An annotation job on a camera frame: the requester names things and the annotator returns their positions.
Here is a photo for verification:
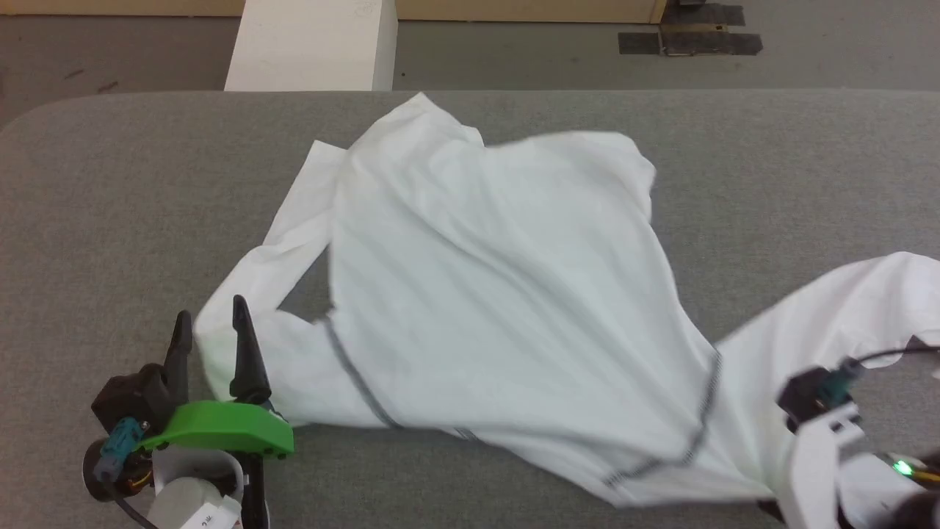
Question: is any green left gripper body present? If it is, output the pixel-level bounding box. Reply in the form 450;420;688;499
82;400;295;503

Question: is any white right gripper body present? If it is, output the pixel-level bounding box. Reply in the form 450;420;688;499
778;403;864;529

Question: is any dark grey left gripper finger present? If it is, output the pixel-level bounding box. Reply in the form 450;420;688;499
162;310;194;412
229;295;274;406

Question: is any white long-sleeve garment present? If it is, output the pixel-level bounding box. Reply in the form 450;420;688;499
192;92;940;509

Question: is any grey fabric sofa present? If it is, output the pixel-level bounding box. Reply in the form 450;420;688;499
0;90;940;529

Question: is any white rectangular box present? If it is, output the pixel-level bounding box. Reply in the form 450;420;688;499
224;0;399;93

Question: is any lemon print partition screen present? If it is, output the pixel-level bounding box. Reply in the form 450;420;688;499
0;0;668;24

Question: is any white paper label strap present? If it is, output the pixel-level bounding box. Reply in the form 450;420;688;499
178;494;243;529

